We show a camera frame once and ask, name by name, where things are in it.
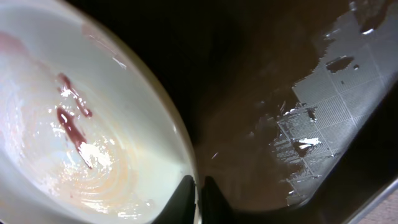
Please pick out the white plate with pink smear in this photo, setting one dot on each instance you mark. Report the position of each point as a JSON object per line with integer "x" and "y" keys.
{"x": 88, "y": 134}

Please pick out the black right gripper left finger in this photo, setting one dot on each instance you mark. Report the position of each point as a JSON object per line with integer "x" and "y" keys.
{"x": 180, "y": 209}

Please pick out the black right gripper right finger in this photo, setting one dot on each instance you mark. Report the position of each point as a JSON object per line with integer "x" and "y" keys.
{"x": 215, "y": 208}

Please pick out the large brown serving tray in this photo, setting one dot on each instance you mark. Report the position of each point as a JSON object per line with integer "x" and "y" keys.
{"x": 291, "y": 106}

